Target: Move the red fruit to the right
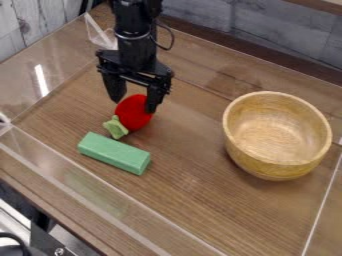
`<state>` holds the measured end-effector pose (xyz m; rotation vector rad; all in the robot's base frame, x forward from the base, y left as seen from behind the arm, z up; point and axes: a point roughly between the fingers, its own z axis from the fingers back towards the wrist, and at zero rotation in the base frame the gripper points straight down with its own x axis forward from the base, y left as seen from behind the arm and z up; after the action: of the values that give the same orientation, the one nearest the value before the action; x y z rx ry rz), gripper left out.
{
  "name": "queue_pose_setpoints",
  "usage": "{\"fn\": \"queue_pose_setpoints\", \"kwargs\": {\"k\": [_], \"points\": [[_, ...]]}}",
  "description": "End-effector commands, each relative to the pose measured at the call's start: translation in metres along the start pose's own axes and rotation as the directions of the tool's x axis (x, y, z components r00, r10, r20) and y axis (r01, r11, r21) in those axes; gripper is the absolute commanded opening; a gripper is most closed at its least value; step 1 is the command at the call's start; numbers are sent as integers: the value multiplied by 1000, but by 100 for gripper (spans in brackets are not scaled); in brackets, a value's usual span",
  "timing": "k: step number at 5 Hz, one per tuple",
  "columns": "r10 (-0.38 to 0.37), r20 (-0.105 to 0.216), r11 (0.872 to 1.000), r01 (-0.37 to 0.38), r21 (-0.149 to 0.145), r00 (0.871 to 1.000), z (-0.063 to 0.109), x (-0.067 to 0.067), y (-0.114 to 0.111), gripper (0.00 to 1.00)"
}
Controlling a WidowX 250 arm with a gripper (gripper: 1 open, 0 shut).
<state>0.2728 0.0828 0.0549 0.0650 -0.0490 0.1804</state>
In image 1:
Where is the clear acrylic tray wall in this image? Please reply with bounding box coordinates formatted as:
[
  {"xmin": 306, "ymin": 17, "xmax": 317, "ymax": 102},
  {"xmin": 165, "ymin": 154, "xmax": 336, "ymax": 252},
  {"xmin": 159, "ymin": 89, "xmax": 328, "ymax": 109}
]
[{"xmin": 0, "ymin": 20, "xmax": 342, "ymax": 256}]

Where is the green rectangular block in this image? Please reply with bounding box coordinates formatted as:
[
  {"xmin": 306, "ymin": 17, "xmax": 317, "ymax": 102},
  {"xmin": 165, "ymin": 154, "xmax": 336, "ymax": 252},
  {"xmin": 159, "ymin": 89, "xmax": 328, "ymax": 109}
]
[{"xmin": 78, "ymin": 132, "xmax": 151, "ymax": 176}]

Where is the clear acrylic corner bracket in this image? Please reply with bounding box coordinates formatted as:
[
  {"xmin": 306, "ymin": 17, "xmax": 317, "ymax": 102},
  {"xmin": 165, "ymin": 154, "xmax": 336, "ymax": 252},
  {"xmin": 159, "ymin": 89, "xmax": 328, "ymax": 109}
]
[{"xmin": 85, "ymin": 13, "xmax": 118, "ymax": 50}]

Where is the wooden bowl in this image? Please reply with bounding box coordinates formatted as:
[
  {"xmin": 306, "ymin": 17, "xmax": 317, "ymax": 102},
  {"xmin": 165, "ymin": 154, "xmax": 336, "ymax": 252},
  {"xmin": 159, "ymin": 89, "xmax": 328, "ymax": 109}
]
[{"xmin": 222, "ymin": 91, "xmax": 333, "ymax": 181}]

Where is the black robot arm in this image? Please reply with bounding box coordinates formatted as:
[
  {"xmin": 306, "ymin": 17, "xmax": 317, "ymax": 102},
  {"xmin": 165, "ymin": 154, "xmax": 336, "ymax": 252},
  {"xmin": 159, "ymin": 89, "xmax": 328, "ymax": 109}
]
[{"xmin": 97, "ymin": 0, "xmax": 175, "ymax": 114}]

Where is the red plush strawberry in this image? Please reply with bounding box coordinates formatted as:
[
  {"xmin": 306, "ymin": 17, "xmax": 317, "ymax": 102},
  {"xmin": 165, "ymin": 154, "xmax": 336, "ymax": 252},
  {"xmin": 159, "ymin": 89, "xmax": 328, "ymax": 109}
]
[{"xmin": 103, "ymin": 94, "xmax": 153, "ymax": 139}]

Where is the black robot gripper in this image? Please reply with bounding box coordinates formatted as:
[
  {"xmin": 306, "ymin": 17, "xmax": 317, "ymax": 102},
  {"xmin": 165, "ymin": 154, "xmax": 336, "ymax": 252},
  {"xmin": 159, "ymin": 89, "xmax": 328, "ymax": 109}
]
[{"xmin": 97, "ymin": 50, "xmax": 174, "ymax": 114}]

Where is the black cable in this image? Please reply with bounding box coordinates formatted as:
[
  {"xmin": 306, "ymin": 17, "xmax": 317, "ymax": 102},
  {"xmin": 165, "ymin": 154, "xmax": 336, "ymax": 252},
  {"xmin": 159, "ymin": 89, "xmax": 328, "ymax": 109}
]
[{"xmin": 0, "ymin": 231, "xmax": 33, "ymax": 256}]

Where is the black table clamp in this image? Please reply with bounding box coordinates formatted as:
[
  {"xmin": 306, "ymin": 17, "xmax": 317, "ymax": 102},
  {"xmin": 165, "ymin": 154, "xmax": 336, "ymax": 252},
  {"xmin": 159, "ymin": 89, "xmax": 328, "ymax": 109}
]
[{"xmin": 30, "ymin": 223, "xmax": 78, "ymax": 256}]

